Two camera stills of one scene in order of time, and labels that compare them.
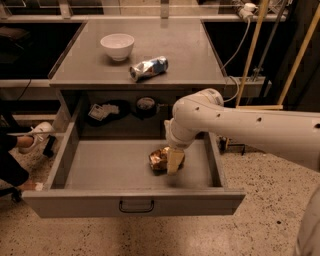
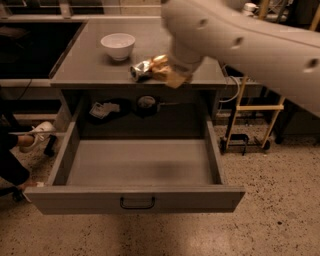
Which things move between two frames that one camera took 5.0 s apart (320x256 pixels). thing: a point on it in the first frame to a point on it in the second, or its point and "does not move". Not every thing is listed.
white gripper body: (175, 140) to (183, 67)
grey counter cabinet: (97, 95) does not move
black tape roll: (146, 107) does not move
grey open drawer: (96, 177) does not move
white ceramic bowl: (118, 45) does not move
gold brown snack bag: (158, 160) to (160, 66)
